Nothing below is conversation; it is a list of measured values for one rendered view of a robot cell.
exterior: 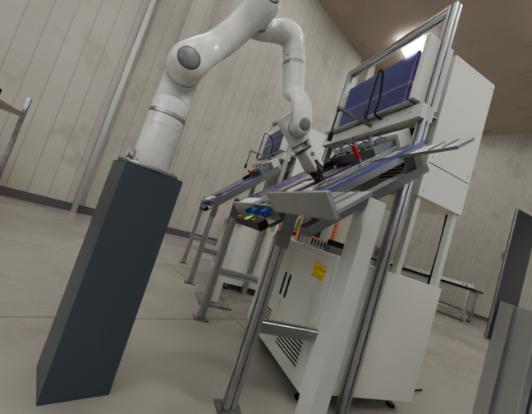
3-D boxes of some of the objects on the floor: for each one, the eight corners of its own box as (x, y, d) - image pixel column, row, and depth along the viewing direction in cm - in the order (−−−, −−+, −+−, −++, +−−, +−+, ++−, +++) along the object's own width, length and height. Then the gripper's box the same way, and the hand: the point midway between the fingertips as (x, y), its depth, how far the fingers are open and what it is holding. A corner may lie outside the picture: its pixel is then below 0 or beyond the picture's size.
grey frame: (223, 412, 91) (377, -75, 106) (196, 316, 164) (290, 35, 179) (349, 418, 111) (464, 6, 125) (275, 330, 184) (353, 75, 198)
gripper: (286, 154, 120) (306, 189, 124) (304, 149, 105) (326, 188, 110) (300, 146, 122) (318, 181, 126) (318, 140, 107) (338, 179, 112)
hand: (319, 180), depth 117 cm, fingers closed, pressing on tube
